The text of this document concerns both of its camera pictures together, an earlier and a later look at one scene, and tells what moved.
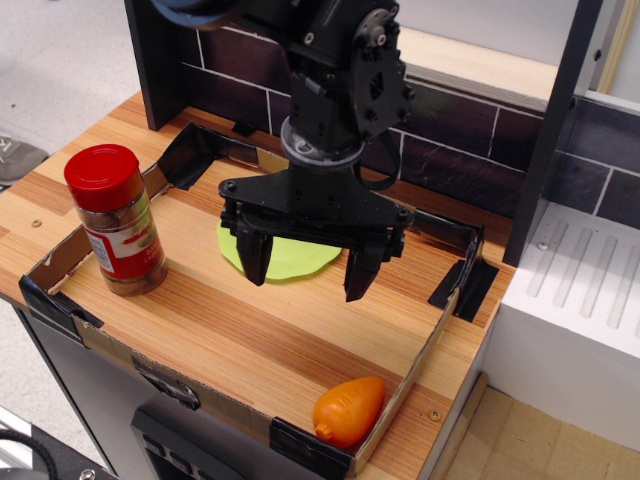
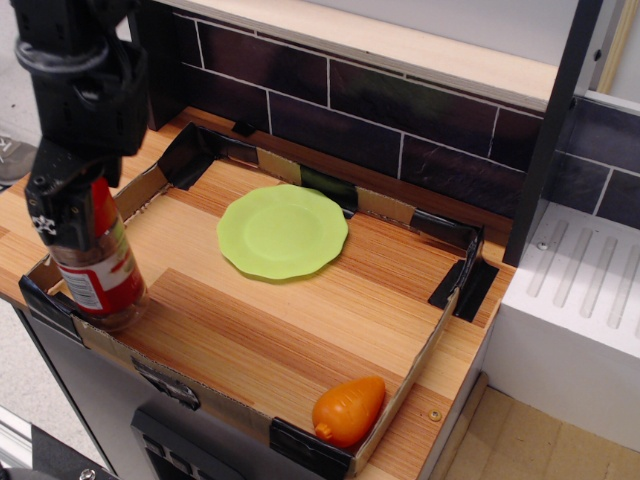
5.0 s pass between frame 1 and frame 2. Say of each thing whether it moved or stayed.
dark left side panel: stayed
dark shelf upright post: stayed
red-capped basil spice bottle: moved
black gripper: moved
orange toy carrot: stayed
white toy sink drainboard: stayed
